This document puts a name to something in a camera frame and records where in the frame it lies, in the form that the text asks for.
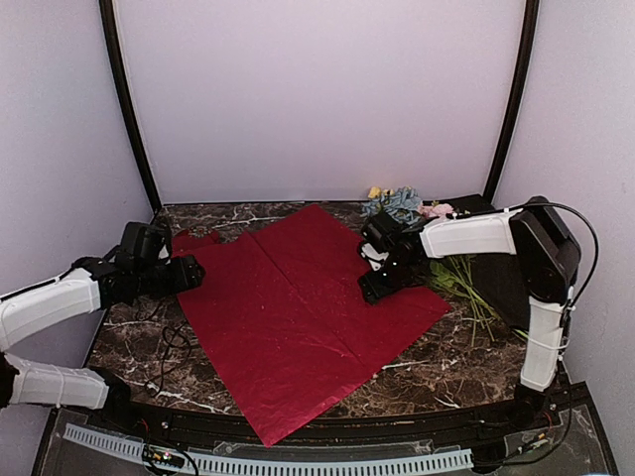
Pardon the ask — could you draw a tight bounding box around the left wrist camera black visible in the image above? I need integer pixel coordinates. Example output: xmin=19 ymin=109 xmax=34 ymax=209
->
xmin=114 ymin=222 xmax=172 ymax=272

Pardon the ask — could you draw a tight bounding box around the yellow fake flower bunch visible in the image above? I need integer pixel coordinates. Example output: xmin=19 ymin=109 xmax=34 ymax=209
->
xmin=367 ymin=186 xmax=395 ymax=200

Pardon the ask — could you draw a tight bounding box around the red wrapping paper sheet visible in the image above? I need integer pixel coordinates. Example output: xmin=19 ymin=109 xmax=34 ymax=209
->
xmin=174 ymin=205 xmax=449 ymax=446

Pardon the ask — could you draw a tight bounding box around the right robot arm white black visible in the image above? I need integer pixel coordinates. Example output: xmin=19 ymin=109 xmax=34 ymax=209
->
xmin=358 ymin=196 xmax=586 ymax=393

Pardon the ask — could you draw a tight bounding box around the red embroidered round pouch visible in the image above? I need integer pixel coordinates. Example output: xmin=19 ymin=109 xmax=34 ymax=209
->
xmin=172 ymin=226 xmax=220 ymax=253

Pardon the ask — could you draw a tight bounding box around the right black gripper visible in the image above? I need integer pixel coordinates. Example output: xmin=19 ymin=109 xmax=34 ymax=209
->
xmin=358 ymin=254 xmax=417 ymax=303

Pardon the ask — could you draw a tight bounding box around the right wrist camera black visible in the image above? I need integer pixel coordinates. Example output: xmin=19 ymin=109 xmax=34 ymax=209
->
xmin=358 ymin=211 xmax=419 ymax=263

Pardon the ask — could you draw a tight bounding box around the black string on table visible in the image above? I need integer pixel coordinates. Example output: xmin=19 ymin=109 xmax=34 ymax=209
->
xmin=138 ymin=297 xmax=194 ymax=399

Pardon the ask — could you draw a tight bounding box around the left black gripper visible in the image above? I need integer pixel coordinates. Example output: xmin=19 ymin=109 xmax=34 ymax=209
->
xmin=134 ymin=254 xmax=204 ymax=299

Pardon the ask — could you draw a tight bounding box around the white cable duct strip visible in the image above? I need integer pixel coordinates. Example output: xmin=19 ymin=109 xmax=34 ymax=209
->
xmin=63 ymin=423 xmax=473 ymax=475

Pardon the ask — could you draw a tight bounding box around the left black frame post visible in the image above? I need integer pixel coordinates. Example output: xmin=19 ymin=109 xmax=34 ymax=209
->
xmin=98 ymin=0 xmax=163 ymax=213

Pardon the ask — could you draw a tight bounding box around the right black frame post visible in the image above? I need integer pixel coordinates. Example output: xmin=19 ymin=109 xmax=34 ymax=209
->
xmin=482 ymin=0 xmax=540 ymax=203

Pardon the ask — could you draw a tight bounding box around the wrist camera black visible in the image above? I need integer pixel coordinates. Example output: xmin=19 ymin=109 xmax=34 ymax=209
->
xmin=358 ymin=211 xmax=419 ymax=263
xmin=114 ymin=222 xmax=172 ymax=272

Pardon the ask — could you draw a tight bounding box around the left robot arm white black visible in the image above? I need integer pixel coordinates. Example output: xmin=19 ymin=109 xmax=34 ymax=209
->
xmin=1 ymin=255 xmax=205 ymax=432

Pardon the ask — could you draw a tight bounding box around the black frame post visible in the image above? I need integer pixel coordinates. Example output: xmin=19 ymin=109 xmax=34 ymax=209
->
xmin=482 ymin=0 xmax=540 ymax=203
xmin=98 ymin=0 xmax=163 ymax=213

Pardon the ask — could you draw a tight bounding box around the black front table rail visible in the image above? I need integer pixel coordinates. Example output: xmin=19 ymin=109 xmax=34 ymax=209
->
xmin=54 ymin=386 xmax=591 ymax=452

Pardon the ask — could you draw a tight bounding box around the pink fake rose bunch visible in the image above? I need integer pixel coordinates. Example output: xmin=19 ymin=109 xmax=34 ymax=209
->
xmin=417 ymin=202 xmax=454 ymax=220

